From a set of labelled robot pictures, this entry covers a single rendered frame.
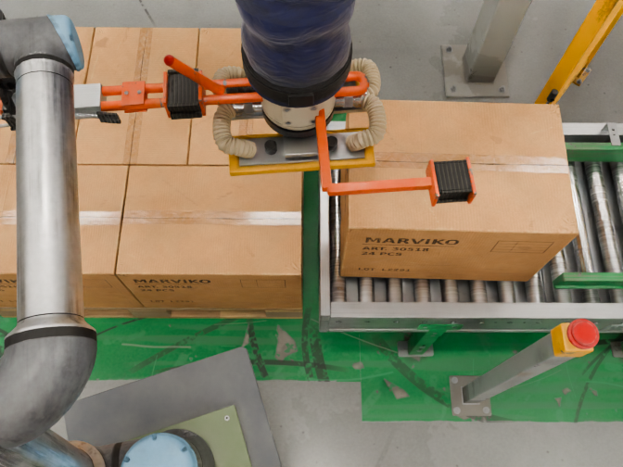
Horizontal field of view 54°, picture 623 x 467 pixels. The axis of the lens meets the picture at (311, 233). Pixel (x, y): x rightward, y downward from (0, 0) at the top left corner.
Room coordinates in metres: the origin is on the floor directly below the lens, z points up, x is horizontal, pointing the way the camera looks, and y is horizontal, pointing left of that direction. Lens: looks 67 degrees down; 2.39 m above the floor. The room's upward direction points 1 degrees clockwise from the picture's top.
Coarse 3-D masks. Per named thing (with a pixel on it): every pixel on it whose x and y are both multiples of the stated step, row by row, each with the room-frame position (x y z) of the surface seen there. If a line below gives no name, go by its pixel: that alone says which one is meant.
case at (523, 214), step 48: (384, 144) 0.87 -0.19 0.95; (432, 144) 0.88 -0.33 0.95; (480, 144) 0.88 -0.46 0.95; (528, 144) 0.88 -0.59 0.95; (480, 192) 0.73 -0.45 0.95; (528, 192) 0.74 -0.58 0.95; (384, 240) 0.62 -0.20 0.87; (432, 240) 0.62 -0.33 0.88; (480, 240) 0.62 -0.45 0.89; (528, 240) 0.62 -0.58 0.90
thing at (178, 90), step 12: (168, 72) 0.83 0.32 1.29; (168, 84) 0.80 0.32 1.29; (180, 84) 0.80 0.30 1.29; (192, 84) 0.81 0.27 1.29; (168, 96) 0.77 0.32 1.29; (180, 96) 0.77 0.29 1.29; (192, 96) 0.77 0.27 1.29; (168, 108) 0.74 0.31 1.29; (180, 108) 0.74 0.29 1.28; (192, 108) 0.75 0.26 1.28; (204, 108) 0.76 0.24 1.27
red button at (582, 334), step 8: (576, 320) 0.37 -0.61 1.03; (584, 320) 0.37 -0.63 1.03; (568, 328) 0.35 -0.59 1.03; (576, 328) 0.35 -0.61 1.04; (584, 328) 0.35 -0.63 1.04; (592, 328) 0.35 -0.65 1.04; (568, 336) 0.33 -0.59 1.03; (576, 336) 0.33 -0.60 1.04; (584, 336) 0.33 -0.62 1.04; (592, 336) 0.33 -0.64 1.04; (576, 344) 0.31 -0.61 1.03; (584, 344) 0.31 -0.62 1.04; (592, 344) 0.31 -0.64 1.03
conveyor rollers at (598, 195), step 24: (600, 168) 1.04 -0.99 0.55; (576, 192) 0.94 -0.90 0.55; (600, 192) 0.95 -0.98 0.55; (336, 216) 0.83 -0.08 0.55; (600, 216) 0.86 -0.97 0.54; (336, 240) 0.74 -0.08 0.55; (576, 240) 0.77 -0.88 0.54; (600, 240) 0.78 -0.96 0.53; (336, 264) 0.66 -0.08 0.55; (552, 264) 0.68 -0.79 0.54; (336, 288) 0.58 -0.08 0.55; (360, 288) 0.58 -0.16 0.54; (456, 288) 0.59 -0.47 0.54; (480, 288) 0.59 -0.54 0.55; (504, 288) 0.59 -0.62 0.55; (528, 288) 0.60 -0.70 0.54
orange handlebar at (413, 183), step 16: (224, 80) 0.82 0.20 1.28; (240, 80) 0.83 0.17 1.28; (352, 80) 0.84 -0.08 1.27; (368, 80) 0.84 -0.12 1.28; (128, 96) 0.77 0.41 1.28; (144, 96) 0.77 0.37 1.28; (208, 96) 0.78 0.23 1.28; (224, 96) 0.78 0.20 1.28; (240, 96) 0.78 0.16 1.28; (256, 96) 0.78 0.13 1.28; (336, 96) 0.80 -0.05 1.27; (128, 112) 0.75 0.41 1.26; (320, 112) 0.75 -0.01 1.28; (320, 128) 0.71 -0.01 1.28; (320, 144) 0.67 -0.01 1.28; (320, 160) 0.63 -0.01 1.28; (320, 176) 0.60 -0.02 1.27; (336, 192) 0.56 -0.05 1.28; (352, 192) 0.56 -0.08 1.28; (368, 192) 0.56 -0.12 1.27; (384, 192) 0.57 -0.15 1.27
